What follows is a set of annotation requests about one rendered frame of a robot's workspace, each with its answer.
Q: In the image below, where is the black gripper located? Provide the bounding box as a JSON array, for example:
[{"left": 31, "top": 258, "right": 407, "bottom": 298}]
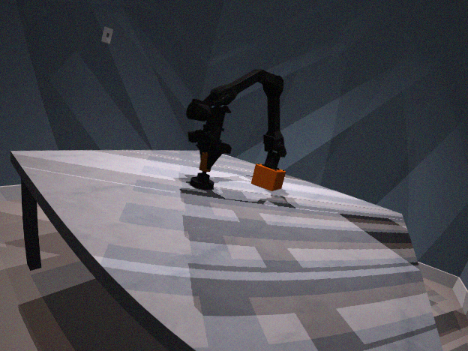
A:
[{"left": 196, "top": 122, "right": 232, "bottom": 170}]

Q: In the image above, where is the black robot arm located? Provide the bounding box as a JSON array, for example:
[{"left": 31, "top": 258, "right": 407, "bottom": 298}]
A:
[{"left": 186, "top": 69, "right": 287, "bottom": 170}]

